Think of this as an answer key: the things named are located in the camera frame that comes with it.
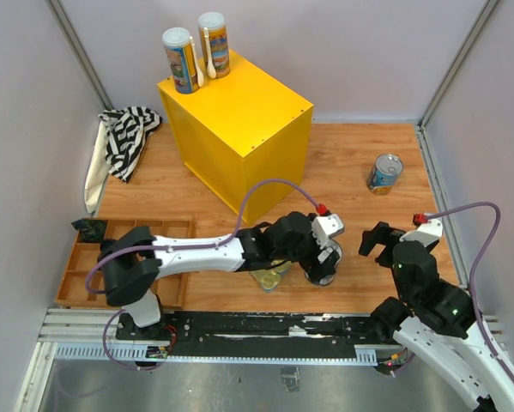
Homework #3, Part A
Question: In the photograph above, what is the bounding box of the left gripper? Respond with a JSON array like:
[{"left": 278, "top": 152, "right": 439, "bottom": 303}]
[{"left": 274, "top": 227, "right": 341, "bottom": 282}]

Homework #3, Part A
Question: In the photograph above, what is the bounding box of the blue short can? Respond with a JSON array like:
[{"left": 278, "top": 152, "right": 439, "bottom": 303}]
[{"left": 304, "top": 240, "right": 342, "bottom": 287}]

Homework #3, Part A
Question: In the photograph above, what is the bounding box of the gold sardine tin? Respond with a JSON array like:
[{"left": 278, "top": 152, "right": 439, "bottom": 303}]
[
  {"left": 269, "top": 260, "right": 292, "bottom": 276},
  {"left": 251, "top": 270, "right": 281, "bottom": 293}
]

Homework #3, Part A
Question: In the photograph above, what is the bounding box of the corn can with pull tab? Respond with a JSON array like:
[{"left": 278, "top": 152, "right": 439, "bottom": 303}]
[{"left": 366, "top": 154, "right": 403, "bottom": 195}]

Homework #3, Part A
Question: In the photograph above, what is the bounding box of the tall can mixed beans label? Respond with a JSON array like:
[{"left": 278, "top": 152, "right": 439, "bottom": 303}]
[{"left": 198, "top": 12, "right": 230, "bottom": 79}]

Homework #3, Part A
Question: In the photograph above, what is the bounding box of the tall can orange label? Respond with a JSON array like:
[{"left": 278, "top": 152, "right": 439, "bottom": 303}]
[{"left": 162, "top": 27, "right": 203, "bottom": 94}]

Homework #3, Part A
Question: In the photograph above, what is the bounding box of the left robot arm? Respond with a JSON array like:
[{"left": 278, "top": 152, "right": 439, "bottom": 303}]
[{"left": 98, "top": 212, "right": 344, "bottom": 340}]

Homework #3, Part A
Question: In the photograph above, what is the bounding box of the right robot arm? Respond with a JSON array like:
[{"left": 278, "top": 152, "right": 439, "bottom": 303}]
[{"left": 359, "top": 219, "right": 514, "bottom": 411}]

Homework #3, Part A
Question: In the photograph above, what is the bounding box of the yellow cabinet box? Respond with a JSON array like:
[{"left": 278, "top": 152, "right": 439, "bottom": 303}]
[{"left": 157, "top": 51, "right": 313, "bottom": 225}]

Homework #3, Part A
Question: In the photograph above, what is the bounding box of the striped black white cloth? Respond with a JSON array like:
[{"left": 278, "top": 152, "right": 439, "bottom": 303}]
[{"left": 99, "top": 106, "right": 162, "bottom": 184}]

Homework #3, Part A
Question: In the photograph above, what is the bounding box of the dark patterned rolled cloth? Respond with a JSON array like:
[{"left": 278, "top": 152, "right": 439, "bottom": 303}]
[{"left": 71, "top": 218, "right": 107, "bottom": 243}]

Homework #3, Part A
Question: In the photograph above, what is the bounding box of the cream canvas bag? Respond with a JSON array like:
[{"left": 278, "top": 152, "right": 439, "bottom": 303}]
[{"left": 84, "top": 121, "right": 110, "bottom": 214}]

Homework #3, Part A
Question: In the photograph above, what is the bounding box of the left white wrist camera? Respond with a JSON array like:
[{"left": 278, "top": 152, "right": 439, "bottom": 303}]
[{"left": 311, "top": 203, "right": 345, "bottom": 249}]

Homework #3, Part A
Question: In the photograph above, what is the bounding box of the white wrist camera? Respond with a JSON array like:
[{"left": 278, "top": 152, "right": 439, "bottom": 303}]
[
  {"left": 311, "top": 203, "right": 345, "bottom": 249},
  {"left": 400, "top": 214, "right": 444, "bottom": 251}
]

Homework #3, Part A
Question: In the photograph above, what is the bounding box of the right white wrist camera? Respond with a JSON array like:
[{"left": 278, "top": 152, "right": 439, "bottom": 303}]
[{"left": 400, "top": 214, "right": 444, "bottom": 251}]

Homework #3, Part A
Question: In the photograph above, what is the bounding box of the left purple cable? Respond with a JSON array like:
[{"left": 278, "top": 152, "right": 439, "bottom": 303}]
[{"left": 84, "top": 179, "right": 322, "bottom": 373}]

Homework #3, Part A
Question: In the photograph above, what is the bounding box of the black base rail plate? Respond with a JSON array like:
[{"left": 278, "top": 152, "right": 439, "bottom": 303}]
[{"left": 115, "top": 311, "right": 396, "bottom": 360}]

